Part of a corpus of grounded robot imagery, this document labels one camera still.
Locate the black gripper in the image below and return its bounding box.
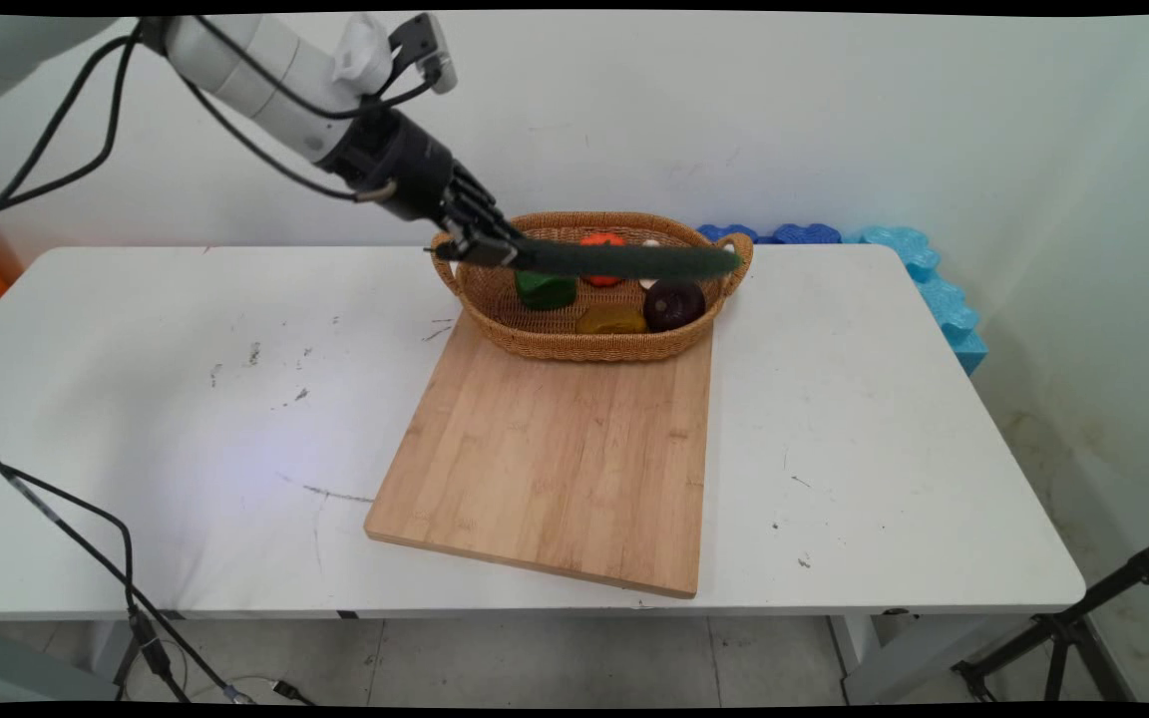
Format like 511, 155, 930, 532
319, 105, 527, 268

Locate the dark green toy cucumber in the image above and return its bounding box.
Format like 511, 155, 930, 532
510, 237, 742, 281

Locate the green toy bell pepper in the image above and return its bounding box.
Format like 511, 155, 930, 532
515, 269, 578, 311

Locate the orange toy pumpkin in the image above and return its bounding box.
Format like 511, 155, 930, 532
577, 232, 628, 288

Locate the yellow toy bell pepper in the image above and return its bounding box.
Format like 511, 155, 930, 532
576, 303, 648, 336

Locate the dark purple toy onion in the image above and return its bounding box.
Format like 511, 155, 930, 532
643, 279, 707, 333

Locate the wooden cutting board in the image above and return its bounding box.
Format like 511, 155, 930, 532
365, 317, 714, 599

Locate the light blue foam mat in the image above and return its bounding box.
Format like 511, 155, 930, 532
859, 225, 989, 377

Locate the white table leg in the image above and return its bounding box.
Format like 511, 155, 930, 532
829, 610, 994, 705

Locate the black tripod stand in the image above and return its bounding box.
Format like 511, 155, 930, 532
951, 531, 1149, 704

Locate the black cable with beige connector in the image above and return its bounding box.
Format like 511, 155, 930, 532
179, 72, 399, 203

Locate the woven wicker basket with handles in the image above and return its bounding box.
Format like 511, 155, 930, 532
430, 210, 755, 363

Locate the black camera cable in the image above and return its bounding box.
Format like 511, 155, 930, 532
191, 14, 438, 122

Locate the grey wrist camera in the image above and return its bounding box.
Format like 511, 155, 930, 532
388, 12, 459, 97

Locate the black hanging cable bundle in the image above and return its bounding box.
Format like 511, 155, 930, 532
0, 18, 256, 705

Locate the white floor cable with plug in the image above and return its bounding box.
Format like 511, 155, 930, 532
186, 674, 318, 707

